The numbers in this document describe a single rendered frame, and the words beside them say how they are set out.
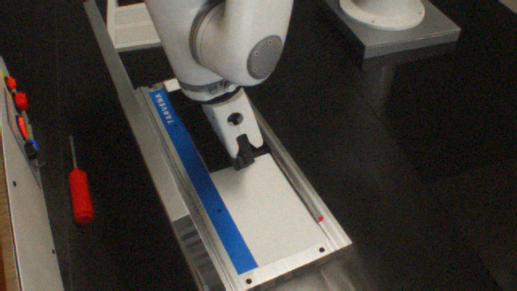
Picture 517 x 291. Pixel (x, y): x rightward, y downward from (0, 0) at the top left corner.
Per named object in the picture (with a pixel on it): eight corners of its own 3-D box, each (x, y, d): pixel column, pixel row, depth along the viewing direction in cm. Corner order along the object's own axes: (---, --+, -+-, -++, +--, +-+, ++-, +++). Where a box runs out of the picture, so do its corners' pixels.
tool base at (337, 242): (350, 251, 64) (354, 237, 62) (208, 314, 58) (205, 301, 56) (224, 72, 92) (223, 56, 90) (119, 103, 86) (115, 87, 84)
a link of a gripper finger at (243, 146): (258, 162, 61) (250, 158, 67) (232, 107, 60) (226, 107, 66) (250, 166, 61) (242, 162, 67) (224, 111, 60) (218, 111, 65)
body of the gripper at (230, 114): (258, 84, 56) (273, 145, 64) (223, 40, 62) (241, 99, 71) (199, 113, 54) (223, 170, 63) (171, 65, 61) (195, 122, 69)
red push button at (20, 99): (31, 115, 71) (24, 98, 68) (19, 118, 70) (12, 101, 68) (29, 102, 73) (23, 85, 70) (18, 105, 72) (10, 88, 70)
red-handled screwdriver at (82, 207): (97, 222, 68) (92, 210, 66) (78, 228, 67) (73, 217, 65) (81, 140, 80) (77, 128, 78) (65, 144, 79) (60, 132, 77)
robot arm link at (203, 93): (255, 67, 54) (260, 86, 57) (225, 29, 60) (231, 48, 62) (188, 99, 53) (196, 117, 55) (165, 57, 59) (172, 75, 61)
